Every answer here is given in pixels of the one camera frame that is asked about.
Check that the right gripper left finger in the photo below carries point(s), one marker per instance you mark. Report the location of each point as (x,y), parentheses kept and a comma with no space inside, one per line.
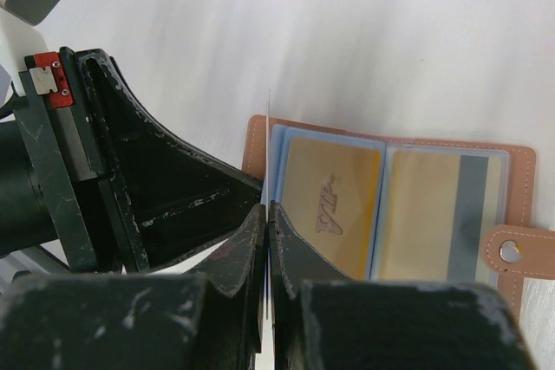
(206,318)

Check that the tan leather card holder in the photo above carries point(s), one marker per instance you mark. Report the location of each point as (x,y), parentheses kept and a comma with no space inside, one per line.
(513,249)

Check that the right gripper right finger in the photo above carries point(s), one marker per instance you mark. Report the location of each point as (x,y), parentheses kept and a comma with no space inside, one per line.
(323,319)

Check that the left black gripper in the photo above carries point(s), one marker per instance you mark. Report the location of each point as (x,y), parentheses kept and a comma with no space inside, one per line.
(116,187)

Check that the gold credit card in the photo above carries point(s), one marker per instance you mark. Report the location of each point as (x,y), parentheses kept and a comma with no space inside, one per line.
(436,205)
(329,194)
(267,202)

